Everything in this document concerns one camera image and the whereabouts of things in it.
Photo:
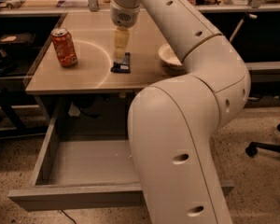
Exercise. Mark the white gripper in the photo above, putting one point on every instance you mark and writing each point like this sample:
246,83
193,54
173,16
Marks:
126,16

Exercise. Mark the dark blue rxbar wrapper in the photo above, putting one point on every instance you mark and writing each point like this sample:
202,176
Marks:
123,66

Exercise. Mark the white bowl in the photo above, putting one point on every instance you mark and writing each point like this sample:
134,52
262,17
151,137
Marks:
168,56

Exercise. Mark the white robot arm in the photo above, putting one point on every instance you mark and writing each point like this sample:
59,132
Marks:
170,122

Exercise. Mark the black bag on shelf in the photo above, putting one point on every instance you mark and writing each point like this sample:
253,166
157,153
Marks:
16,51

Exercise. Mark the orange soda can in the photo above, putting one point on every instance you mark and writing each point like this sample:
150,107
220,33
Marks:
64,47

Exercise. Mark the open grey top drawer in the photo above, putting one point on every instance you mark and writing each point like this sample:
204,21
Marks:
86,163

